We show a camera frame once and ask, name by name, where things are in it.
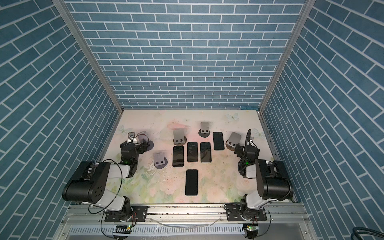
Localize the grey phone stand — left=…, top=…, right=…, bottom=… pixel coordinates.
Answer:
left=199, top=122, right=210, bottom=138
left=141, top=131, right=154, bottom=151

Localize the shiny phone stand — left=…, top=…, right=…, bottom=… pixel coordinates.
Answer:
left=185, top=170, right=198, bottom=196
left=200, top=142, right=212, bottom=163
left=213, top=132, right=225, bottom=151

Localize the black phone back stand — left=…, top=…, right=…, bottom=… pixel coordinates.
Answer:
left=173, top=146, right=184, bottom=168

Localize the black phone stand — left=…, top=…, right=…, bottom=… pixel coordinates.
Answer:
left=187, top=142, right=199, bottom=162
left=173, top=146, right=184, bottom=168

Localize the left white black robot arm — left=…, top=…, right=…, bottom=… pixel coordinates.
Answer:
left=62, top=140, right=154, bottom=224

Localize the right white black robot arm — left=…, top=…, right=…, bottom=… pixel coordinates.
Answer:
left=235, top=144, right=294, bottom=221

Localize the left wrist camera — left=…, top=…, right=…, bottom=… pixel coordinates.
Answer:
left=127, top=132, right=141, bottom=145

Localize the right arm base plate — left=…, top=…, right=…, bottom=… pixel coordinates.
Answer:
left=224, top=203, right=267, bottom=222

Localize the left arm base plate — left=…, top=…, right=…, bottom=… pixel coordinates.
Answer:
left=104, top=206, right=149, bottom=223

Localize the white slotted cable duct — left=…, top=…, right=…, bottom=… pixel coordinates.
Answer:
left=69, top=224, right=245, bottom=237

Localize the aluminium mounting rail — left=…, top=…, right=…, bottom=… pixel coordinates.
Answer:
left=59, top=202, right=310, bottom=224

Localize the black cable bottom right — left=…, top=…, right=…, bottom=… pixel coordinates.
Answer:
left=350, top=227, right=384, bottom=240

